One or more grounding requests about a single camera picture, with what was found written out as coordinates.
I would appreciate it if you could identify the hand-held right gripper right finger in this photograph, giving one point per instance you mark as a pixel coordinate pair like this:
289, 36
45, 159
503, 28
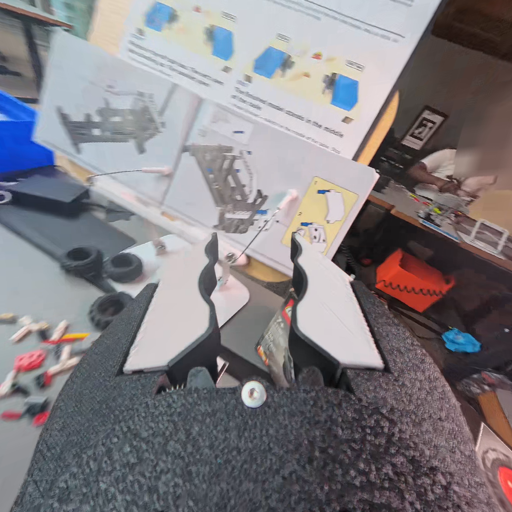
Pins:
336, 316

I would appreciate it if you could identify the grey toy model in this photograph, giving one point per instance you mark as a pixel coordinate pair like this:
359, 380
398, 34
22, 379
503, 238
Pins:
440, 208

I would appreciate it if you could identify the blue plastic object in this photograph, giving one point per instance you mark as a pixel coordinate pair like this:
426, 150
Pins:
460, 340

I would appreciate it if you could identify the pile of red white pieces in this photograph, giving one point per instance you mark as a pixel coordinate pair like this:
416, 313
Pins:
36, 360

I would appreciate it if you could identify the background wooden table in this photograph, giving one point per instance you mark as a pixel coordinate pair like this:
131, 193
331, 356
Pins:
24, 12

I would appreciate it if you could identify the grey desk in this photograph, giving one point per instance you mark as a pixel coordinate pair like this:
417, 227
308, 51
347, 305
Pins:
28, 288

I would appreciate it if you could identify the toy building instruction booklet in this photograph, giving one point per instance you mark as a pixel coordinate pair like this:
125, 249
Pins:
100, 80

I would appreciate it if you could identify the blue storage bin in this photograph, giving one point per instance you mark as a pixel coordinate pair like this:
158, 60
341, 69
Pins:
20, 136

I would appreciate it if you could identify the wooden edged work table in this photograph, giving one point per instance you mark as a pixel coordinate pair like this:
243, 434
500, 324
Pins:
400, 204

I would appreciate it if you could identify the black white marker tag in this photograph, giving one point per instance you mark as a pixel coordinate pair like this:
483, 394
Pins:
424, 128

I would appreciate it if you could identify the black power adapter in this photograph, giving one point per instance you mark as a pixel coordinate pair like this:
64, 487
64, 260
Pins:
48, 192

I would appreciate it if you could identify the printed task instruction sheet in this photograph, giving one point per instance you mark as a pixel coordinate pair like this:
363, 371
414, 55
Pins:
280, 48

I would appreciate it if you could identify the orange plastic container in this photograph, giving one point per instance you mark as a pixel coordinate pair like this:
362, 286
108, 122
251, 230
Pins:
412, 276

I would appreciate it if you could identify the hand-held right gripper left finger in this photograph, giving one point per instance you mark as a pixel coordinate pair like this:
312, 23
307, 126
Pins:
172, 312

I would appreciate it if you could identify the white frame stand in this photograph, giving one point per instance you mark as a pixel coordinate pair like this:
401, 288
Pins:
486, 236

